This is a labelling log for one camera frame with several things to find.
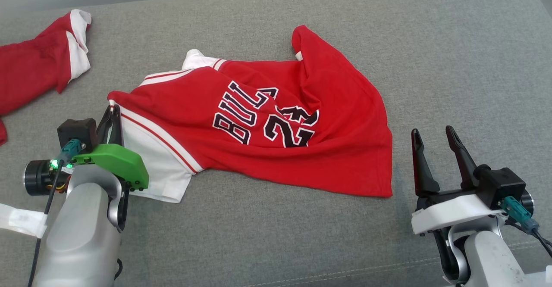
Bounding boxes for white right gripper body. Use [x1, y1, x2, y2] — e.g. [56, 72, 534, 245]
[411, 187, 503, 236]

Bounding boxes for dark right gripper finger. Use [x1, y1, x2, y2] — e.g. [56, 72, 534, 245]
[445, 125, 480, 190]
[411, 128, 441, 197]

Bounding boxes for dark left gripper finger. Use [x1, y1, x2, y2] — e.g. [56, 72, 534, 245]
[110, 105, 125, 146]
[96, 105, 116, 145]

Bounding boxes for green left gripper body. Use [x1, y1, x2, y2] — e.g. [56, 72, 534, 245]
[71, 143, 150, 192]

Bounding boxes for red Bulls jersey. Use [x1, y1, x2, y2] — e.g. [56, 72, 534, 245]
[108, 25, 394, 204]

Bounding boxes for black right gripper motor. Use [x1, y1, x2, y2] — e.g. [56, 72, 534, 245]
[520, 190, 535, 218]

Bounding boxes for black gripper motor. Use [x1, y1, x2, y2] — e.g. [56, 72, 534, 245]
[23, 159, 69, 197]
[520, 190, 535, 218]

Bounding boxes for black left gripper motor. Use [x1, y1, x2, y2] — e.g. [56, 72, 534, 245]
[23, 159, 69, 197]

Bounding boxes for red shorts with white stripes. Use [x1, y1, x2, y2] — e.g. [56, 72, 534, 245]
[0, 9, 92, 146]

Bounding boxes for white tape tag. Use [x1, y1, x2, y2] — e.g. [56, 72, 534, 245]
[0, 203, 48, 239]

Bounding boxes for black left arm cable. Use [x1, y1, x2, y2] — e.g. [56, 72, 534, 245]
[27, 139, 83, 287]

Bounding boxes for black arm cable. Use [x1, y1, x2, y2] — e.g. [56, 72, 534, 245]
[27, 139, 83, 287]
[500, 196, 552, 259]

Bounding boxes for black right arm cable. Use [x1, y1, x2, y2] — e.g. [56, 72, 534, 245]
[500, 196, 552, 259]

